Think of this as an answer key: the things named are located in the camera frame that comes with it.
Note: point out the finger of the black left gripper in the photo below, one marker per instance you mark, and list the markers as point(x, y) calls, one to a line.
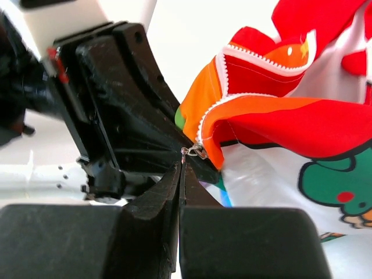
point(135, 106)

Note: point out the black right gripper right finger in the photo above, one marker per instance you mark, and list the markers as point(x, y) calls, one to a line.
point(219, 242)

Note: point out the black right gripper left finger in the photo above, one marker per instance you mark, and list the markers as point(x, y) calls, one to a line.
point(137, 240)

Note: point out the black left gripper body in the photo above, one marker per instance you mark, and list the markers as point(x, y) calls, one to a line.
point(55, 87)

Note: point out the rainbow children's zip jacket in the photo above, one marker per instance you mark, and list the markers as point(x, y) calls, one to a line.
point(287, 120)

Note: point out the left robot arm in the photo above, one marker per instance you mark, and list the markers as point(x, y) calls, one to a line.
point(64, 180)

